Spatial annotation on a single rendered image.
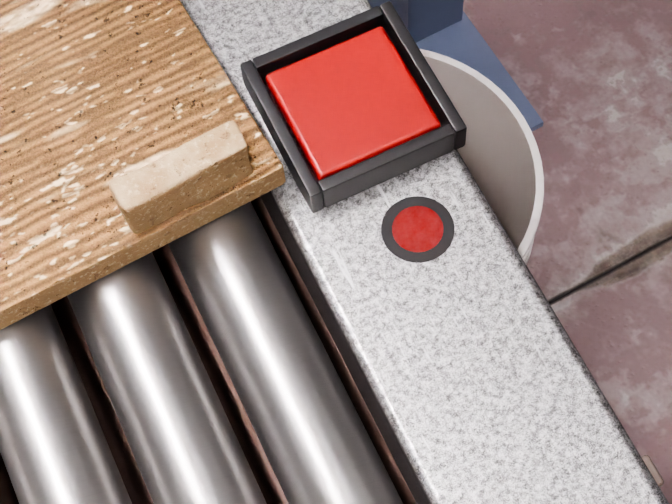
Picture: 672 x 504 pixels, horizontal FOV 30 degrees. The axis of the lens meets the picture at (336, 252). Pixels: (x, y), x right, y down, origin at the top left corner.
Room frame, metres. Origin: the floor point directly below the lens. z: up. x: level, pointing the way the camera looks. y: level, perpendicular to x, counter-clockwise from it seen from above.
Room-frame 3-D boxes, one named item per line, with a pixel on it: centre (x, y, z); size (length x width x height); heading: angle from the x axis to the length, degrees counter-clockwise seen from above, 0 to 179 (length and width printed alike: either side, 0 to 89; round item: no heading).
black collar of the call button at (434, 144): (0.30, -0.01, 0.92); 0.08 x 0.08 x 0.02; 20
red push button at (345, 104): (0.30, -0.01, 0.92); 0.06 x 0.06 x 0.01; 20
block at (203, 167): (0.25, 0.06, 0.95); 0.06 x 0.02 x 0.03; 114
